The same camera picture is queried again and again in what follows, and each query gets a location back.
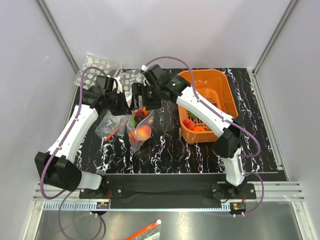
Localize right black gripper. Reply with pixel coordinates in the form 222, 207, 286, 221
129, 83, 162, 112

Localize dark red strawberry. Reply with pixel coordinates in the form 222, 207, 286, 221
134, 108, 148, 124

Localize blue zipper clear bag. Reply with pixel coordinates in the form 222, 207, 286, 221
126, 107, 155, 154

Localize peach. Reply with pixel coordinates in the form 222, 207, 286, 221
128, 124, 152, 143

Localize orange plastic basket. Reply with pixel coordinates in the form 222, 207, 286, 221
177, 69, 238, 144

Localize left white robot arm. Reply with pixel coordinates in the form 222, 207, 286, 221
34, 75, 128, 198

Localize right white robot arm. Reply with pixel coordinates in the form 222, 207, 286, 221
133, 64, 247, 199

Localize dotted clear bag far left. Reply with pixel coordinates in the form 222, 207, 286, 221
74, 53, 123, 90

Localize dotted clear bag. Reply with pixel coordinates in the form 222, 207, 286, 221
74, 53, 123, 90
119, 69, 150, 92

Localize dotted clear bag middle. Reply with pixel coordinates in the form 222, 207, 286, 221
119, 69, 150, 92

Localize red zipper clear bag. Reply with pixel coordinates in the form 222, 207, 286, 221
95, 111, 128, 141

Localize red zipper bag foreground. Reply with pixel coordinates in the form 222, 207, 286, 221
125, 219, 162, 240

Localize pink apple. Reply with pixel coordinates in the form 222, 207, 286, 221
182, 118, 195, 130

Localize orange fruit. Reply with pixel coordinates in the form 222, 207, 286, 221
192, 126, 206, 132

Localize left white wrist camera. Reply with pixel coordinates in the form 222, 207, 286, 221
115, 76, 123, 94

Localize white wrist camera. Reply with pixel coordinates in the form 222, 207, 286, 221
115, 76, 123, 94
141, 65, 148, 72

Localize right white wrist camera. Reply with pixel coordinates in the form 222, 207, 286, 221
141, 65, 148, 72

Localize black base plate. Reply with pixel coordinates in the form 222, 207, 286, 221
79, 173, 257, 210

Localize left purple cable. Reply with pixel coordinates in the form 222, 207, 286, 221
39, 66, 118, 240

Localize purple cable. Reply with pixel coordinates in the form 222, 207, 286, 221
39, 66, 118, 240
142, 55, 265, 217

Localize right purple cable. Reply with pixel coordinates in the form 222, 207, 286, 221
142, 55, 265, 217

